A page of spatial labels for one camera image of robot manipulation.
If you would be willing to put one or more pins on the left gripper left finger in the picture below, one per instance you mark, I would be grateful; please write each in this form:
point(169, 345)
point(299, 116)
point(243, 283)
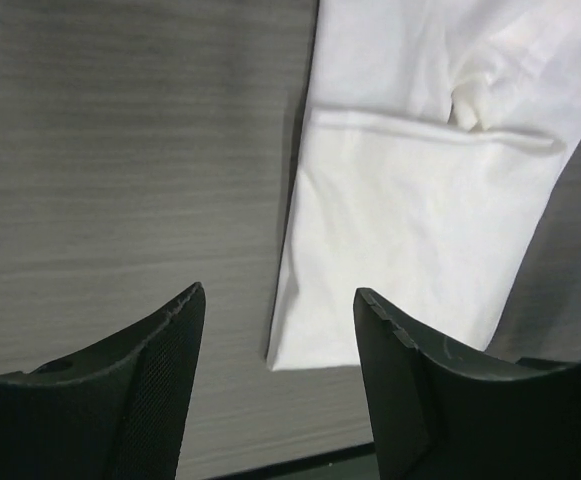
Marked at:
point(116, 409)

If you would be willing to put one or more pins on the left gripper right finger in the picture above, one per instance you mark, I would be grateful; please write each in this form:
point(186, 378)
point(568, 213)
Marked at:
point(440, 409)

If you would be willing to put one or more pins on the white t shirt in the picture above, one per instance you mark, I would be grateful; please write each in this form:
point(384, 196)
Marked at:
point(435, 133)

